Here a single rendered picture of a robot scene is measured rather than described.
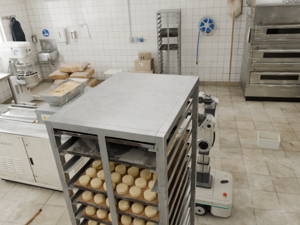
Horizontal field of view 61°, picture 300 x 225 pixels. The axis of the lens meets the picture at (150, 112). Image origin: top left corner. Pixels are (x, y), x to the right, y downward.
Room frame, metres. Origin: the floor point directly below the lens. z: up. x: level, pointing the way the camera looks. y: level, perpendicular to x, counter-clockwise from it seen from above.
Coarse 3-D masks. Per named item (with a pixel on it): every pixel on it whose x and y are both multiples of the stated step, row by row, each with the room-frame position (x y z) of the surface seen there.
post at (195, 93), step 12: (192, 96) 1.28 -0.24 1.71; (192, 108) 1.28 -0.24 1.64; (192, 120) 1.28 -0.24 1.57; (192, 132) 1.28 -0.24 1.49; (192, 144) 1.28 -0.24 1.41; (192, 156) 1.28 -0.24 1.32; (192, 168) 1.28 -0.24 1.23; (192, 180) 1.28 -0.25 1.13; (192, 192) 1.28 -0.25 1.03; (192, 204) 1.28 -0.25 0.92; (192, 216) 1.28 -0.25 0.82
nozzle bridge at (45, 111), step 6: (84, 90) 2.95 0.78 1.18; (78, 96) 2.75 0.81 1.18; (36, 108) 2.48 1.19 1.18; (42, 108) 2.47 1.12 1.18; (48, 108) 2.46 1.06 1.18; (54, 108) 2.45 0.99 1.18; (60, 108) 2.44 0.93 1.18; (36, 114) 2.45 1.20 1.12; (42, 114) 2.43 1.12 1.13; (48, 114) 2.40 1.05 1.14; (42, 120) 2.43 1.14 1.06; (60, 138) 2.40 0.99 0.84
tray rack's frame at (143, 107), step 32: (96, 96) 1.10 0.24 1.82; (128, 96) 1.07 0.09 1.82; (160, 96) 1.05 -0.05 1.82; (64, 128) 0.85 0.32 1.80; (96, 128) 0.80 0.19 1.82; (128, 128) 0.78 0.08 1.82; (160, 128) 0.77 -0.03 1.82; (64, 160) 0.89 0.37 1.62; (160, 160) 0.71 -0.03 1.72; (64, 192) 0.88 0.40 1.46; (160, 192) 0.71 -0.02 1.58; (160, 224) 0.72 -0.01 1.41
